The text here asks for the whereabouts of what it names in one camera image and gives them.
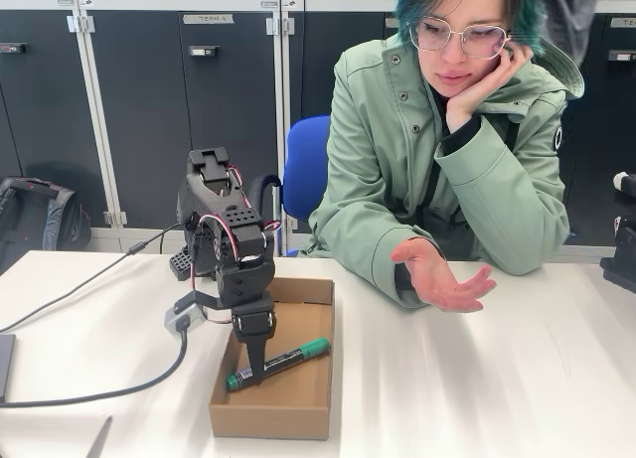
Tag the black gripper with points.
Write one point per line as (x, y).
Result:
(253, 326)

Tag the green black marker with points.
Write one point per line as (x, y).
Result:
(298, 356)

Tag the black idle robot arm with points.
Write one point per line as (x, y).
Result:
(623, 274)

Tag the person's right forearm green sleeve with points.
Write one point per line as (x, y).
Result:
(367, 259)

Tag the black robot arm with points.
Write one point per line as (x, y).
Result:
(218, 204)

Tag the person's left forearm green sleeve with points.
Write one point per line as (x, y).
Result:
(512, 195)

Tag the teal-haired person in green jacket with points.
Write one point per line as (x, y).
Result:
(382, 155)

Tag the person's right hand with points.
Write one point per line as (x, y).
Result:
(437, 284)

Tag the person's left hand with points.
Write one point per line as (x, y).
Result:
(467, 105)

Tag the open cardboard box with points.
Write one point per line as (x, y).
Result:
(298, 393)

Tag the grey pointed metal strip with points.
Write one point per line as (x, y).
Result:
(102, 440)

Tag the blue office chair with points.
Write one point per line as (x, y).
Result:
(303, 170)

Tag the grey USB hub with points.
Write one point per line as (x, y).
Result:
(5, 368)

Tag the dark grey backpack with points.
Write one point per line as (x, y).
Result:
(45, 219)

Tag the dark grey cabinet door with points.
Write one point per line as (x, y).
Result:
(606, 130)
(149, 105)
(323, 70)
(45, 120)

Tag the grey team label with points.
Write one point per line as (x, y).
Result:
(391, 23)
(625, 22)
(207, 19)

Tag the round metal-rimmed glasses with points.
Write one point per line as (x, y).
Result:
(462, 38)

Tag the grey clothed passer-by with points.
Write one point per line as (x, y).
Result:
(571, 16)

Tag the white gripper camera box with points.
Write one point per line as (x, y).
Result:
(179, 316)

